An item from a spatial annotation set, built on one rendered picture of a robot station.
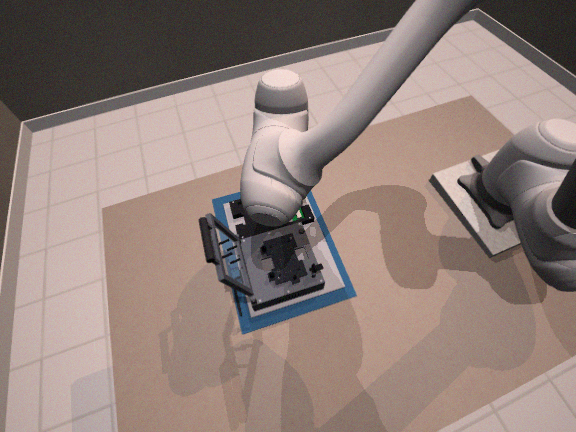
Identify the green circuit board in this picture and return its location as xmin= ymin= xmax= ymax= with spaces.
xmin=290 ymin=208 xmax=305 ymax=222

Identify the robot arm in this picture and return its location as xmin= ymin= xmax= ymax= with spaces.
xmin=240 ymin=0 xmax=576 ymax=292

